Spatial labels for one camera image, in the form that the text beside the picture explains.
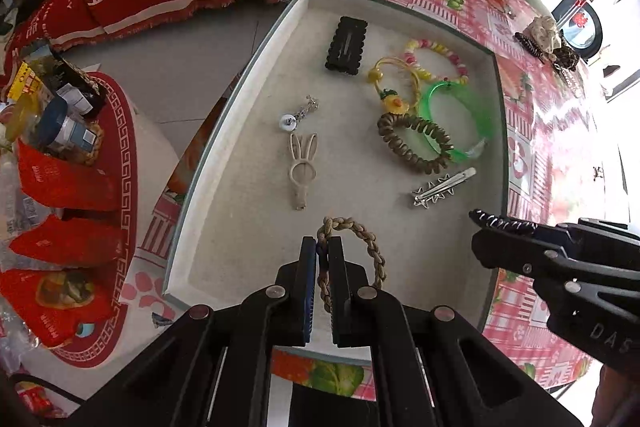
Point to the white jewelry tray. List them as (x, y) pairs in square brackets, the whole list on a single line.
[(240, 207)]

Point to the beige rabbit hair clip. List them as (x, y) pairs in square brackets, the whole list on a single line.
[(301, 197)]

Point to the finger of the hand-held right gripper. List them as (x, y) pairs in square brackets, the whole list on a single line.
[(590, 237), (505, 252)]

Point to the silver star hair clip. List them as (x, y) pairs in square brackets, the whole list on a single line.
[(440, 189)]

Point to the jar with blue lid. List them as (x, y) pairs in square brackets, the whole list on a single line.
[(70, 129)]

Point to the leopard print scrunchie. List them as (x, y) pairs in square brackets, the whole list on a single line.
[(565, 57)]

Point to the round white side table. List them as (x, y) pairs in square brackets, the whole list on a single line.
[(155, 147)]

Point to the person's right forearm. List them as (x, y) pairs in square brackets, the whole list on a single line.
[(617, 399)]

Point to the yellow packet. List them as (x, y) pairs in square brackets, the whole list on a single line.
[(22, 82)]

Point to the green translucent bangle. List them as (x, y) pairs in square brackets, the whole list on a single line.
[(482, 117)]

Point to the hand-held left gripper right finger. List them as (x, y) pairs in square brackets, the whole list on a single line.
[(334, 307)]

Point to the black scalloped hair clip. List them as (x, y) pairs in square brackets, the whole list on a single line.
[(345, 47)]

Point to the round black decorative plate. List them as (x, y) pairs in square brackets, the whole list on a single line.
[(577, 27)]

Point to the black packet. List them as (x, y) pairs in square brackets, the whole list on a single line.
[(82, 84)]

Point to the red patterned round mat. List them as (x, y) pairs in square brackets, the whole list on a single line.
[(122, 142)]

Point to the white polka-dot scrunchie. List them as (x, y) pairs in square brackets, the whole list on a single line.
[(545, 32)]

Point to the small dark ornament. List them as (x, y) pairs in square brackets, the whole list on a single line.
[(612, 72)]

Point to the strawberry print pink tablecloth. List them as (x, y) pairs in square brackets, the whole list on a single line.
[(530, 107)]

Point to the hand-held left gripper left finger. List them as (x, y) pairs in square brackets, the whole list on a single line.
[(310, 287)]

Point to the red snack packet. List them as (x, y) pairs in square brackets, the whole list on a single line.
[(65, 242), (50, 307), (65, 182)]

